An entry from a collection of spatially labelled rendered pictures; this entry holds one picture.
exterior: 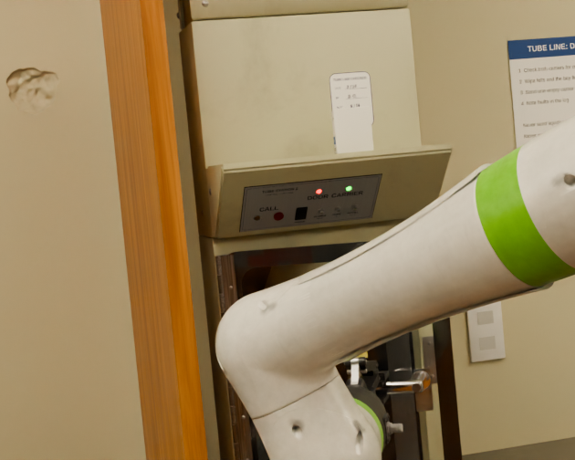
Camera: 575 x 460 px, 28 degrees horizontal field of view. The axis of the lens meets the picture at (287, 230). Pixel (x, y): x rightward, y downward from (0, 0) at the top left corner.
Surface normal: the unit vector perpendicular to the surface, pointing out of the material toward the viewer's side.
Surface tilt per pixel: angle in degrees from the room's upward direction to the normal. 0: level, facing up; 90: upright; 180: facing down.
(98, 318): 90
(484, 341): 90
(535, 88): 90
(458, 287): 126
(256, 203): 135
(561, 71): 90
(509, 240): 106
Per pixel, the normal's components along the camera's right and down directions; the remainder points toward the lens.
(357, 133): 0.01, 0.05
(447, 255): -0.66, 0.20
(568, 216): -0.50, 0.37
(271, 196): 0.24, 0.72
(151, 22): 0.25, 0.03
